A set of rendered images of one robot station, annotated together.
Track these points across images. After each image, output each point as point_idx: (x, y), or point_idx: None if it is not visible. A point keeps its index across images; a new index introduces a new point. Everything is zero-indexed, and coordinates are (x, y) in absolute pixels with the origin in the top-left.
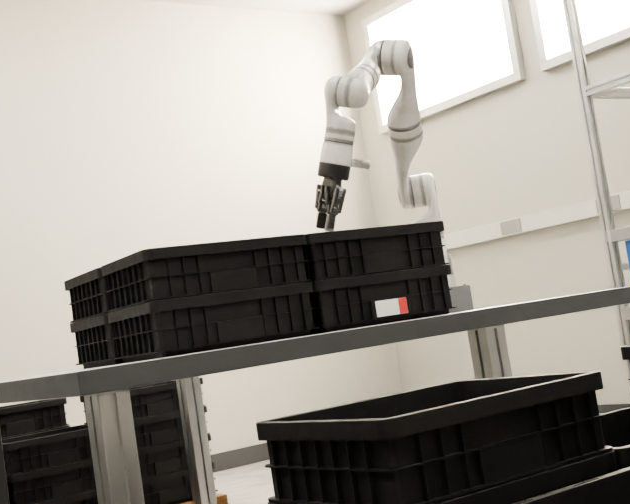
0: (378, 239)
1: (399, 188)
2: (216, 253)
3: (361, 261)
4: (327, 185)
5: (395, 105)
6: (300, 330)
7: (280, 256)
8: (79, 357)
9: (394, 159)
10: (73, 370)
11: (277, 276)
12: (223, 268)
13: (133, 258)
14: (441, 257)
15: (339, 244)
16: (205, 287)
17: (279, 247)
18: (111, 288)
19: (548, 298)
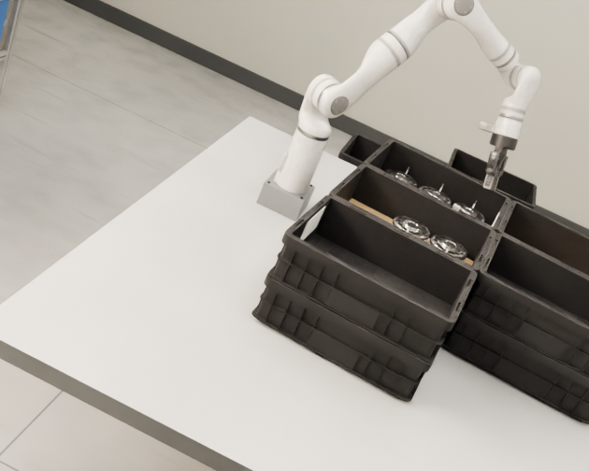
0: (446, 178)
1: (353, 103)
2: (581, 243)
3: (456, 200)
4: (503, 154)
5: (422, 38)
6: None
7: (527, 224)
8: None
9: (377, 79)
10: (579, 442)
11: (525, 239)
12: (571, 251)
13: None
14: (384, 167)
15: (480, 195)
16: (581, 269)
17: (531, 218)
18: None
19: (268, 158)
